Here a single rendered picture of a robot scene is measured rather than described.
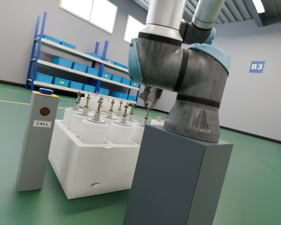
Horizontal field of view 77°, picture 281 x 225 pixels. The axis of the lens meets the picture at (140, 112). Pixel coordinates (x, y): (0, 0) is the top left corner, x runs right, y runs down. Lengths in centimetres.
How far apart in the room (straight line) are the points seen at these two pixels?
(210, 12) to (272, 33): 698
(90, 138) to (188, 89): 37
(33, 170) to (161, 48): 54
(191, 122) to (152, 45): 20
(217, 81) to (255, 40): 719
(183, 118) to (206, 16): 36
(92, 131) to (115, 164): 15
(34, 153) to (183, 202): 47
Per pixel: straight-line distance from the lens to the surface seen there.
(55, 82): 533
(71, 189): 65
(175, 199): 45
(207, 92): 46
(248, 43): 766
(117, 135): 69
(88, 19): 665
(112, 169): 69
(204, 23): 68
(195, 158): 41
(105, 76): 601
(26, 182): 70
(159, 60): 44
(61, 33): 625
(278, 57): 727
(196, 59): 47
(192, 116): 44
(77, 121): 75
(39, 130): 64
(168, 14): 46
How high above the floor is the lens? 36
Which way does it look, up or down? 4 degrees down
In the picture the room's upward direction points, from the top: 13 degrees clockwise
